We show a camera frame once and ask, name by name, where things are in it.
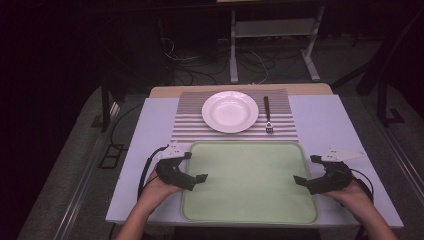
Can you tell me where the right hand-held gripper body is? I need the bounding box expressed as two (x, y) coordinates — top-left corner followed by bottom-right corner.
(315, 146), (367, 196)

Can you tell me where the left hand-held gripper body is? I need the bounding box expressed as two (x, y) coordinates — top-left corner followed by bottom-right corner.
(155, 140), (188, 187)

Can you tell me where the person's right hand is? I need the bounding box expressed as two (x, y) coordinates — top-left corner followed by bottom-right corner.
(321, 179), (372, 222)

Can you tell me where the person's left hand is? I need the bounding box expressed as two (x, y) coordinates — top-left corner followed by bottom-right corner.
(136, 168), (184, 215)

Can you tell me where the striped placemat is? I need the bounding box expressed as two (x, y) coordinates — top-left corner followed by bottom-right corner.
(170, 88), (300, 144)

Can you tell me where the light green tray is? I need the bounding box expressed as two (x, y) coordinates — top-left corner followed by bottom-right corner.
(180, 140), (320, 226)

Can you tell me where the white round plate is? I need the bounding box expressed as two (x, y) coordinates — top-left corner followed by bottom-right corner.
(201, 90), (260, 135)

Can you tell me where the black metal stand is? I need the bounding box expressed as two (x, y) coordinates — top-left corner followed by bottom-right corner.
(375, 74), (406, 128)

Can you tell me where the white metal stand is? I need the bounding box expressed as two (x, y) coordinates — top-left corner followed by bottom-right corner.
(228, 5), (326, 85)

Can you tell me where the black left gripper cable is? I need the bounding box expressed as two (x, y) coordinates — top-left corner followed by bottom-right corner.
(136, 144), (170, 202)

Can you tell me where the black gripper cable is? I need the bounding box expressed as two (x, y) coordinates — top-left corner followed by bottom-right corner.
(136, 144), (170, 202)
(349, 167), (375, 205)

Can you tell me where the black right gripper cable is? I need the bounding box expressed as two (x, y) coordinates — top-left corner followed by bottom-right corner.
(349, 167), (375, 205)

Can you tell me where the black floor frame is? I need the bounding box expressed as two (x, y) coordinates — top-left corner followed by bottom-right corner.
(97, 143), (127, 170)

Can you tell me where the thin black floor cable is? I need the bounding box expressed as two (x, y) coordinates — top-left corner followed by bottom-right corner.
(109, 102), (145, 148)

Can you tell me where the fork with brown handle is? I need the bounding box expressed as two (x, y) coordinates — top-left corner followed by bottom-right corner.
(263, 95), (275, 135)

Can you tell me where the bundle of floor cables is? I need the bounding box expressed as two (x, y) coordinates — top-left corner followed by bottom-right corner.
(159, 35), (272, 86)

